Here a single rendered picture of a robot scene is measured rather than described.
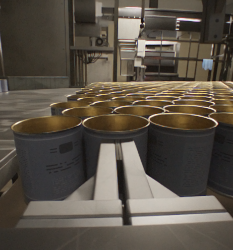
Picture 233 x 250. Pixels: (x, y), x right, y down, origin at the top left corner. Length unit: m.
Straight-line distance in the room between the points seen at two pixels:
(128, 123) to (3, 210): 0.16
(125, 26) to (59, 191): 3.25
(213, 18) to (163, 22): 3.09
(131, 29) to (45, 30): 1.36
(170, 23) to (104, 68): 1.33
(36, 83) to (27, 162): 1.35
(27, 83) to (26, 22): 1.75
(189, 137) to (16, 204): 0.18
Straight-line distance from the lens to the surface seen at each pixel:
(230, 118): 0.26
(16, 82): 1.46
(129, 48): 3.35
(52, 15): 3.04
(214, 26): 0.36
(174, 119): 0.23
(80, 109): 0.27
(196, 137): 0.17
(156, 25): 3.40
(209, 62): 3.72
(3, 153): 0.33
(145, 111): 0.28
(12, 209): 0.22
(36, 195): 0.19
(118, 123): 0.22
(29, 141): 0.17
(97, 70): 3.13
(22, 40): 3.12
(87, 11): 2.71
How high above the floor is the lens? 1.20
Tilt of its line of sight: 16 degrees down
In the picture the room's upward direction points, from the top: 2 degrees clockwise
